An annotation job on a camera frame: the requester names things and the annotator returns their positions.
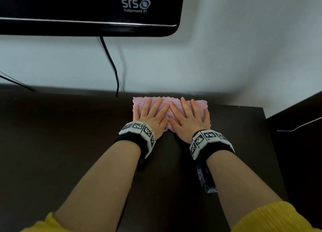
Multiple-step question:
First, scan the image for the yellow right sleeve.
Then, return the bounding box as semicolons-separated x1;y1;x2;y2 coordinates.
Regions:
231;201;321;232

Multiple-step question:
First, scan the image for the pink fluffy cloth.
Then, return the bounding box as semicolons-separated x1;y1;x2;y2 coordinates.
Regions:
132;96;208;132

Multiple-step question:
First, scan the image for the wristband with marker tiles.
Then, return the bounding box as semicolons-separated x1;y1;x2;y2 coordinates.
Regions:
189;129;235;162
114;121;156;159

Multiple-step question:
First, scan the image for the black power cable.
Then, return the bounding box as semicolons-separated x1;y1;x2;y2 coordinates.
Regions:
99;36;120;98

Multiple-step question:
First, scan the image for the yellow sleeve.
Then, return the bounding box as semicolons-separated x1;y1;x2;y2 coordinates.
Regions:
231;201;321;232
21;212;76;232

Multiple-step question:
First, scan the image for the thin white cable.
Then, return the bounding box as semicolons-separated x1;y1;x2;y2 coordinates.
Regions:
277;117;322;132

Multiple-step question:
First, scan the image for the person's left hand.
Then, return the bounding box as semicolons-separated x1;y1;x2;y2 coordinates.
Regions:
132;97;171;141

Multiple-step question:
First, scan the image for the left wristband with marker tiles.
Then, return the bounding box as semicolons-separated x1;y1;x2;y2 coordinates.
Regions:
114;121;156;159

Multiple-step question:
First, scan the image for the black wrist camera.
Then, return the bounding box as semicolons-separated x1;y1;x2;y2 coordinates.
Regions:
195;159;218;194

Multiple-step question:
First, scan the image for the dark wooden cabinet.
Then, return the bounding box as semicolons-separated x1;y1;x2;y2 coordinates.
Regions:
266;91;322;232

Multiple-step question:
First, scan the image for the yellow left sleeve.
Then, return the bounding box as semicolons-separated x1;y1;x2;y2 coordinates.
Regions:
21;212;76;232

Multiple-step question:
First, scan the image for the person's left forearm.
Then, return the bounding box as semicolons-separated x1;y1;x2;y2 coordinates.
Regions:
53;140;141;232

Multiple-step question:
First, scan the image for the thin black cable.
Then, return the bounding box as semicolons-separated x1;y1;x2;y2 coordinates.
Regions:
0;71;36;92

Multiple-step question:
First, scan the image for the right wristband with marker tiles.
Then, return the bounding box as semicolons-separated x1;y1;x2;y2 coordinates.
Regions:
189;129;235;162

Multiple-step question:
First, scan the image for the person's right forearm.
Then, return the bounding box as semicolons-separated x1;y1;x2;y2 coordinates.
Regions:
206;151;284;230

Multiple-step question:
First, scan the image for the person's right hand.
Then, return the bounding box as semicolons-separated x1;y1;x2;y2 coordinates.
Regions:
168;97;211;144

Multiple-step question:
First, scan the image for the black flat screen television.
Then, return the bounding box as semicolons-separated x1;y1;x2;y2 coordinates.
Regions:
0;0;185;37

